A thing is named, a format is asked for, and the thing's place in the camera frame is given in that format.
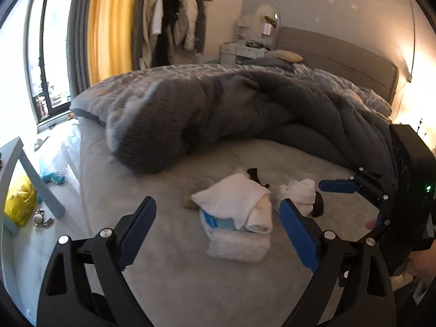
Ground cream hanging robe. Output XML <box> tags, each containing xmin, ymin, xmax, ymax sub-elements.
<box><xmin>138</xmin><ymin>0</ymin><xmax>157</xmax><ymax>70</ymax></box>

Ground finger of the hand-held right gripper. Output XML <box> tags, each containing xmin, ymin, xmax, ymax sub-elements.
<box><xmin>372</xmin><ymin>196</ymin><xmax>393</xmax><ymax>242</ymax></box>
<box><xmin>319</xmin><ymin>167</ymin><xmax>397</xmax><ymax>202</ymax></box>

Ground white hanging jacket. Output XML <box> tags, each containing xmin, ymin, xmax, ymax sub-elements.
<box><xmin>172</xmin><ymin>0</ymin><xmax>198</xmax><ymax>50</ymax></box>

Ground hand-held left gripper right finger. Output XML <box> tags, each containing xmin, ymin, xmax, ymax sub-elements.
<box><xmin>278</xmin><ymin>198</ymin><xmax>397</xmax><ymax>327</ymax></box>

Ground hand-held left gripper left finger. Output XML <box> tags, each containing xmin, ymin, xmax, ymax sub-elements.
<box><xmin>36</xmin><ymin>196</ymin><xmax>157</xmax><ymax>327</ymax></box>

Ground window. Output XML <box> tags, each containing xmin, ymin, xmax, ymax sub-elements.
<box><xmin>24</xmin><ymin>0</ymin><xmax>77</xmax><ymax>133</ymax></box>

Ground yellow curtain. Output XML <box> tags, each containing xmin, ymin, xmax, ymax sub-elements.
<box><xmin>87</xmin><ymin>0</ymin><xmax>140</xmax><ymax>84</ymax></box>

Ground light grey side table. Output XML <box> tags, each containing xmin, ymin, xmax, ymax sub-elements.
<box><xmin>0</xmin><ymin>136</ymin><xmax>65</xmax><ymax>235</ymax></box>

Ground grey plush duvet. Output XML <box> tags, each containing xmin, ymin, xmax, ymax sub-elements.
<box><xmin>70</xmin><ymin>58</ymin><xmax>406</xmax><ymax>193</ymax></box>

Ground grey curtain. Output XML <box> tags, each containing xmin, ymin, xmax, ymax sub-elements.
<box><xmin>66</xmin><ymin>0</ymin><xmax>99</xmax><ymax>92</ymax></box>

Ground blue and white packet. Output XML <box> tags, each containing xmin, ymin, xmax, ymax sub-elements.
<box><xmin>199</xmin><ymin>209</ymin><xmax>246</xmax><ymax>242</ymax></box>

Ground grey pillow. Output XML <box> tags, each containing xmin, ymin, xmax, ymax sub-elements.
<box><xmin>250</xmin><ymin>57</ymin><xmax>297</xmax><ymax>72</ymax></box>

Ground grey hanging trousers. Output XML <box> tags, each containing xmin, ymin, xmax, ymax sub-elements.
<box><xmin>194</xmin><ymin>0</ymin><xmax>208</xmax><ymax>52</ymax></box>

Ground white hanging shirt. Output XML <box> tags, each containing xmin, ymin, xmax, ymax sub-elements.
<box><xmin>152</xmin><ymin>0</ymin><xmax>164</xmax><ymax>36</ymax></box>

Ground oval vanity mirror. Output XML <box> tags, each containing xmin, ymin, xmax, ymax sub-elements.
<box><xmin>254</xmin><ymin>4</ymin><xmax>280</xmax><ymax>38</ymax></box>

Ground teal toy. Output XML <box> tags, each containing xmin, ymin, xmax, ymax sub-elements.
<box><xmin>41</xmin><ymin>172</ymin><xmax>65</xmax><ymax>186</ymax></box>

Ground small black object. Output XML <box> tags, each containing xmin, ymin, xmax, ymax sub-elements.
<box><xmin>247</xmin><ymin>168</ymin><xmax>270</xmax><ymax>189</ymax></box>
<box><xmin>313</xmin><ymin>192</ymin><xmax>325</xmax><ymax>218</ymax></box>

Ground white cloth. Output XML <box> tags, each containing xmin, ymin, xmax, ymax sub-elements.
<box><xmin>275</xmin><ymin>179</ymin><xmax>317</xmax><ymax>216</ymax></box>

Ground white vanity dresser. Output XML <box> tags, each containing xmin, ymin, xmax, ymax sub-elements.
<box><xmin>235</xmin><ymin>19</ymin><xmax>276</xmax><ymax>63</ymax></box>

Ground person's right hand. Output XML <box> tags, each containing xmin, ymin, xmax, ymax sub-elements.
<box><xmin>407</xmin><ymin>250</ymin><xmax>431</xmax><ymax>281</ymax></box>

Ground tan pillow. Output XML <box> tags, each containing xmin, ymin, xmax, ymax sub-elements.
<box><xmin>269</xmin><ymin>49</ymin><xmax>304</xmax><ymax>63</ymax></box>

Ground black hanging coat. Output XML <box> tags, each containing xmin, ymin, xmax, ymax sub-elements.
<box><xmin>155</xmin><ymin>0</ymin><xmax>183</xmax><ymax>67</ymax></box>

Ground bunch of keys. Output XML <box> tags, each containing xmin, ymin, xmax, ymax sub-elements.
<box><xmin>32</xmin><ymin>208</ymin><xmax>55</xmax><ymax>228</ymax></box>

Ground yellow plastic bag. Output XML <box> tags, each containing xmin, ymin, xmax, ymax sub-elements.
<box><xmin>4</xmin><ymin>175</ymin><xmax>37</xmax><ymax>227</ymax></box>

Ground brown cardboard tape roll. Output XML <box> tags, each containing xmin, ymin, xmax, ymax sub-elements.
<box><xmin>182</xmin><ymin>177</ymin><xmax>213</xmax><ymax>208</ymax></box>

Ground white folded towel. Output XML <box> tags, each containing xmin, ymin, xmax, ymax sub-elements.
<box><xmin>191</xmin><ymin>174</ymin><xmax>273</xmax><ymax>235</ymax></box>

